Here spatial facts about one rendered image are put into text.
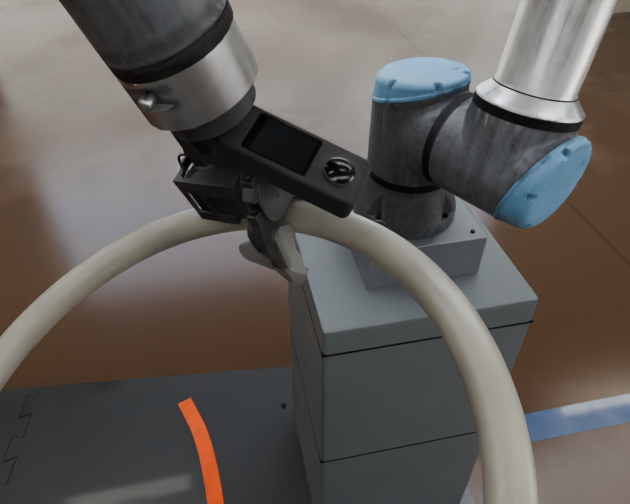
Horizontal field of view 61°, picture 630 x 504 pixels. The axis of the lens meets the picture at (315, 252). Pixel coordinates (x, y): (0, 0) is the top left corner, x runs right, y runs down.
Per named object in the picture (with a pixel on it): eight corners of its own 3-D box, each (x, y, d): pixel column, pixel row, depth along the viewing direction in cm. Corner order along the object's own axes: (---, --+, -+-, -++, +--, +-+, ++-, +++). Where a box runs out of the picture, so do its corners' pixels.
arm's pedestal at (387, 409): (276, 404, 176) (258, 189, 121) (419, 378, 184) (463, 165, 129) (305, 566, 139) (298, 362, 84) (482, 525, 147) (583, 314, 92)
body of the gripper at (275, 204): (240, 164, 52) (177, 61, 43) (317, 170, 48) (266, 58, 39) (204, 226, 49) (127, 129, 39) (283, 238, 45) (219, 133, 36)
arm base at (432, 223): (347, 181, 108) (350, 137, 101) (440, 178, 109) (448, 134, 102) (359, 242, 93) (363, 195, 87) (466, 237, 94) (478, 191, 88)
